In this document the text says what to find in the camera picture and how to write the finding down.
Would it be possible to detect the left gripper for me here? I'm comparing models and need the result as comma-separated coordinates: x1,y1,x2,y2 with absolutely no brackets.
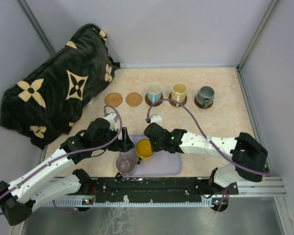
93,126,135,153

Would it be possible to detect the yellow mug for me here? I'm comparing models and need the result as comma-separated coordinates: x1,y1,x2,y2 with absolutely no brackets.
135,139,154,165

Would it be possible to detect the purple glass mug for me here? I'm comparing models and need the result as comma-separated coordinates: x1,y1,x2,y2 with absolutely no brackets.
115,154,136,179

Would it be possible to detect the lavender plastic tray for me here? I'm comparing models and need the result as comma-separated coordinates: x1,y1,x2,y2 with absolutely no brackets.
119,148,182,177

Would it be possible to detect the brown wooden coaster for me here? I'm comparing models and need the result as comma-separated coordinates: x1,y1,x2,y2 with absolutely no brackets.
168,94,188,107

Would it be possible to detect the dark wooden coaster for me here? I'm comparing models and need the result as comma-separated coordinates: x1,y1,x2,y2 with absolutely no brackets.
145,94,163,107

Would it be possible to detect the light woven rattan coaster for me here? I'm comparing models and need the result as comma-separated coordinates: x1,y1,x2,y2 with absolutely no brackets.
125,92,143,107

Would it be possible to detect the dark woven rattan coaster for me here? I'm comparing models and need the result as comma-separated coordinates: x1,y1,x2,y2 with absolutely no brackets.
104,93,123,108

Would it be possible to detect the white mug blue handle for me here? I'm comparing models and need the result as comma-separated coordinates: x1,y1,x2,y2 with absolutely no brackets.
147,82,162,104

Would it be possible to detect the cream mug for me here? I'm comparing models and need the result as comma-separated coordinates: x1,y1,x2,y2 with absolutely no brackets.
171,83,187,103

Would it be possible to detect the grey ceramic mug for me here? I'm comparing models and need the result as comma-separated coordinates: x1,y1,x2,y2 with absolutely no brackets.
196,86,215,102

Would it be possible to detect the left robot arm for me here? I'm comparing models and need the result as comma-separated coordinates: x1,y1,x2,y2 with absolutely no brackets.
0,117,135,226

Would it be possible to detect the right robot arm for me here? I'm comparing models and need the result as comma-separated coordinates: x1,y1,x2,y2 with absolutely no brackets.
144,122,271,194

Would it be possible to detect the black floral blanket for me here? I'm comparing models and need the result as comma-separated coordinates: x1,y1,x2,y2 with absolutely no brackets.
0,23,120,148

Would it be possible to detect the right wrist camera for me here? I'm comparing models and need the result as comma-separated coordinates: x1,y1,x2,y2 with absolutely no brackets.
146,114,163,126

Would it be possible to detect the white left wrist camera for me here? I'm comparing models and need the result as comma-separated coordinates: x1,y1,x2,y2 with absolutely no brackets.
104,112,119,131

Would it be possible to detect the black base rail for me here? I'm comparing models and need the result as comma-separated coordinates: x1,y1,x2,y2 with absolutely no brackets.
63,176,239,203

